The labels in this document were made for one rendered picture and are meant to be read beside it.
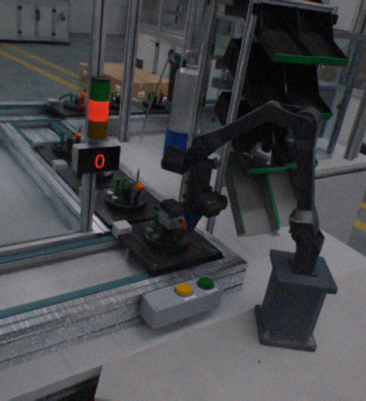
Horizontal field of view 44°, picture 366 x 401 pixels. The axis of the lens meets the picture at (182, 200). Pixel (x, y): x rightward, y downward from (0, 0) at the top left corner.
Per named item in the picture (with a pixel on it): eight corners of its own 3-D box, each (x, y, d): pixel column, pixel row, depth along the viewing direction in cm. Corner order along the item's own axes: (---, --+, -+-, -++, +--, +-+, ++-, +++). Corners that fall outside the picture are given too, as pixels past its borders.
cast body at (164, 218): (181, 227, 132) (184, 206, 129) (168, 229, 129) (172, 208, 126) (165, 214, 138) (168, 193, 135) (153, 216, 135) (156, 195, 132)
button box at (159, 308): (219, 307, 122) (223, 288, 119) (152, 330, 110) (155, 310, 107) (204, 291, 127) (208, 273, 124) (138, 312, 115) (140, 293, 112)
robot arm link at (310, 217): (322, 106, 103) (294, 106, 106) (317, 112, 97) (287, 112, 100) (319, 236, 114) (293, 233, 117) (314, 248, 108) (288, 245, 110)
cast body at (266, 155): (266, 162, 138) (277, 146, 133) (266, 171, 135) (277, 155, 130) (240, 152, 138) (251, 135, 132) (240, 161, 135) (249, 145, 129)
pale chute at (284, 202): (303, 225, 154) (312, 221, 150) (271, 228, 148) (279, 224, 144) (283, 148, 161) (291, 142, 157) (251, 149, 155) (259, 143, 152)
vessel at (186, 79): (201, 133, 223) (215, 53, 207) (178, 135, 215) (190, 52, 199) (185, 124, 233) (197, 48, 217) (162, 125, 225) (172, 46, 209)
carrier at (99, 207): (174, 218, 152) (179, 184, 147) (108, 231, 139) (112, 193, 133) (138, 188, 169) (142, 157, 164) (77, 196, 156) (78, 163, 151)
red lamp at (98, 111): (110, 121, 118) (112, 102, 116) (92, 121, 115) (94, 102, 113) (103, 115, 121) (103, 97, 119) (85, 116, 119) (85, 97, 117)
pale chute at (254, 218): (272, 233, 145) (280, 229, 142) (237, 236, 140) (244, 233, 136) (251, 151, 153) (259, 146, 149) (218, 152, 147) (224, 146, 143)
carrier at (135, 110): (145, 116, 258) (148, 94, 253) (106, 117, 245) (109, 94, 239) (125, 103, 275) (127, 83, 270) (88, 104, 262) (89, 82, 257)
